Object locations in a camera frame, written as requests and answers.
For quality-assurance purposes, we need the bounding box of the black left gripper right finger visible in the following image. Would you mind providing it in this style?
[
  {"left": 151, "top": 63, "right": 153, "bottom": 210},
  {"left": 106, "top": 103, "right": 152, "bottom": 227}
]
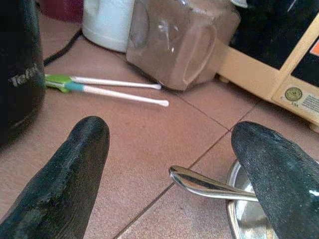
[{"left": 230, "top": 121, "right": 319, "bottom": 239}]

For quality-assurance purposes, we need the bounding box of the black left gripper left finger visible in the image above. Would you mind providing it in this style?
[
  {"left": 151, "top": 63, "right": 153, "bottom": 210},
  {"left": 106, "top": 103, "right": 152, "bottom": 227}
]
[{"left": 0, "top": 116, "right": 111, "bottom": 239}]

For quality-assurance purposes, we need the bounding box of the steel bowl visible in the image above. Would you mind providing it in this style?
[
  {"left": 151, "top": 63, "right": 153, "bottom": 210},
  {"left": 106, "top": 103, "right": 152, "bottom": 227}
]
[{"left": 226, "top": 159, "right": 279, "bottom": 239}]

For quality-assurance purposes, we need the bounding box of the cream water ionizer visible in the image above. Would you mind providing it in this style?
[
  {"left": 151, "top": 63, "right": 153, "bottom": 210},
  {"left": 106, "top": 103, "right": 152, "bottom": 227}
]
[{"left": 216, "top": 0, "right": 319, "bottom": 131}]

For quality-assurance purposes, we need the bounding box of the black electric kettle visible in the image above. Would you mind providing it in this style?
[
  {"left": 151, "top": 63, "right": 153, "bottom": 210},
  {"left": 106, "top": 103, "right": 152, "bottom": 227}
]
[{"left": 0, "top": 0, "right": 47, "bottom": 149}]

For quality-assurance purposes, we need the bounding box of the clear jar brown powder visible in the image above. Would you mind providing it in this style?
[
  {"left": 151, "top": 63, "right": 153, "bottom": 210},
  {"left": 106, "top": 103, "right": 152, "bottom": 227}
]
[{"left": 125, "top": 0, "right": 242, "bottom": 92}]

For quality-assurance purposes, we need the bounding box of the white container green lid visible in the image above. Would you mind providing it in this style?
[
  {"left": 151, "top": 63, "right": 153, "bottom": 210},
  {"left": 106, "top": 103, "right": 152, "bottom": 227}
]
[{"left": 81, "top": 0, "right": 137, "bottom": 53}]

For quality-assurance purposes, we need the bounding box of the red plastic container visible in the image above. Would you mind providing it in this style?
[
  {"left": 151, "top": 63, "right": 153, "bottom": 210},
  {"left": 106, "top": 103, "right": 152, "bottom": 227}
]
[{"left": 39, "top": 0, "right": 84, "bottom": 23}]

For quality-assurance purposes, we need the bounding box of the white stick teal handle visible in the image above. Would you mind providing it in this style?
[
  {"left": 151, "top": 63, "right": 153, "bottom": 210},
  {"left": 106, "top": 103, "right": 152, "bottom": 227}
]
[{"left": 59, "top": 82, "right": 170, "bottom": 108}]

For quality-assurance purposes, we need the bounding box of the white stick green handle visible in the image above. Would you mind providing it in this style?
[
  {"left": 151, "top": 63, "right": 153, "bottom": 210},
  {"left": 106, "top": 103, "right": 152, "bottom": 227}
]
[{"left": 44, "top": 74, "right": 162, "bottom": 91}]

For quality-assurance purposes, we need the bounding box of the black kettle cord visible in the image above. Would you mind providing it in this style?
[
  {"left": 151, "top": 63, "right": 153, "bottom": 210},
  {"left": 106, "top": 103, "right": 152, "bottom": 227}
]
[{"left": 43, "top": 29, "right": 83, "bottom": 67}]

